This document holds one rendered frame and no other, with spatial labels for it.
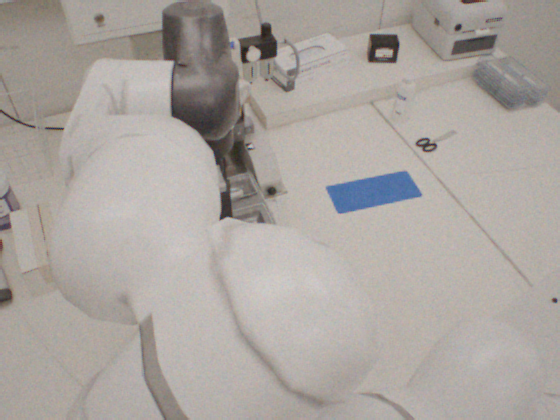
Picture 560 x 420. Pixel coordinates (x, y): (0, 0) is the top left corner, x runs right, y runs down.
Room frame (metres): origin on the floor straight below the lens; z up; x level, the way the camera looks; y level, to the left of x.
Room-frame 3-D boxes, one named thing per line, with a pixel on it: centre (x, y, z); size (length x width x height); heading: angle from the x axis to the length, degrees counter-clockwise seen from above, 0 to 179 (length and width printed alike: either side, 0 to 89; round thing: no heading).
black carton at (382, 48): (1.50, -0.33, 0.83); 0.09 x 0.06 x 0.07; 89
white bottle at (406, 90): (1.24, -0.36, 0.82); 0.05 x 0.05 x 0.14
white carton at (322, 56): (1.42, -0.09, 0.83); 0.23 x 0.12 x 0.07; 123
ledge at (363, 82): (1.49, -0.30, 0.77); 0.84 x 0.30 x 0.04; 113
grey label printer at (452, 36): (1.61, -0.58, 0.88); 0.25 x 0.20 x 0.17; 17
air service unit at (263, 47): (1.09, 0.05, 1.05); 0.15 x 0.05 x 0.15; 111
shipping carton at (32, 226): (0.73, 0.50, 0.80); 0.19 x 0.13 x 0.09; 23
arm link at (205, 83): (0.57, 0.10, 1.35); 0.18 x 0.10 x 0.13; 1
